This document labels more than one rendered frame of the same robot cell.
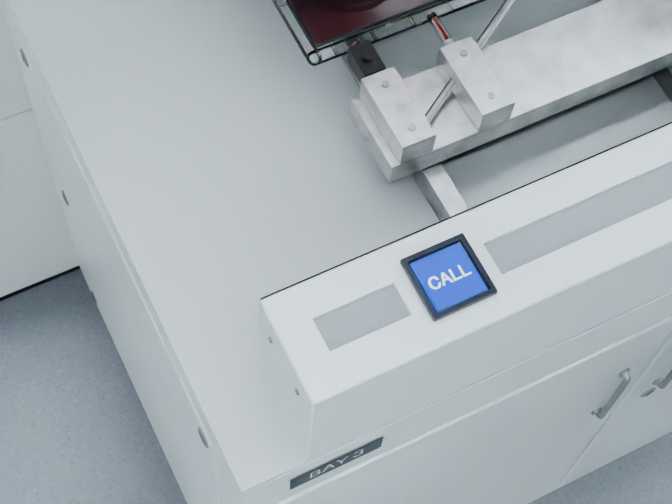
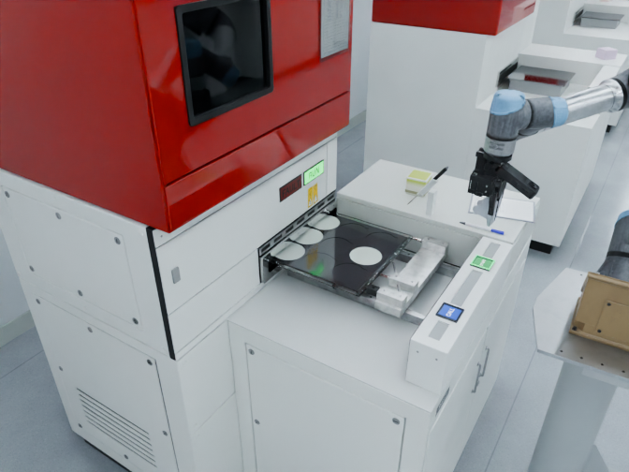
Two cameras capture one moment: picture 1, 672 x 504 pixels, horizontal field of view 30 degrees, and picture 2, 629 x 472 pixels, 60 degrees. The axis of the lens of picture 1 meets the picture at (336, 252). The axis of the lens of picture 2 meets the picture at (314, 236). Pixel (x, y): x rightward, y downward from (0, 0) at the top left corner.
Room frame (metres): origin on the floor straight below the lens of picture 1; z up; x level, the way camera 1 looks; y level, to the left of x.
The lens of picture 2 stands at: (-0.40, 0.68, 1.85)
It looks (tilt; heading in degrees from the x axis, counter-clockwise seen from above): 32 degrees down; 335
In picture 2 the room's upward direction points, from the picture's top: straight up
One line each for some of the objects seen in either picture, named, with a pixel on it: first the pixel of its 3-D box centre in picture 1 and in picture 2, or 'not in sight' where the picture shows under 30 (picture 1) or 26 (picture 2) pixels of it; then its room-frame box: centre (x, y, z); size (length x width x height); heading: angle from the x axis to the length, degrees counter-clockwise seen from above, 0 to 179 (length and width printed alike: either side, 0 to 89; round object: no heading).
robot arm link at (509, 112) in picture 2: not in sight; (506, 114); (0.58, -0.30, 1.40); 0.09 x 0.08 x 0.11; 78
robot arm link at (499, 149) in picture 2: not in sight; (499, 145); (0.58, -0.30, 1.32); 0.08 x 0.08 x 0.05
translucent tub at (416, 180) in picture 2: not in sight; (418, 183); (1.01, -0.39, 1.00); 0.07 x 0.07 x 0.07; 36
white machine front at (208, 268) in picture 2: not in sight; (264, 228); (0.93, 0.22, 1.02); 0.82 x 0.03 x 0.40; 123
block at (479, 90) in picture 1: (475, 82); (403, 282); (0.66, -0.11, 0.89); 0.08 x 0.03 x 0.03; 33
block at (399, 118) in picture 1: (397, 114); (391, 297); (0.62, -0.04, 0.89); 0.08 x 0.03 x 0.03; 33
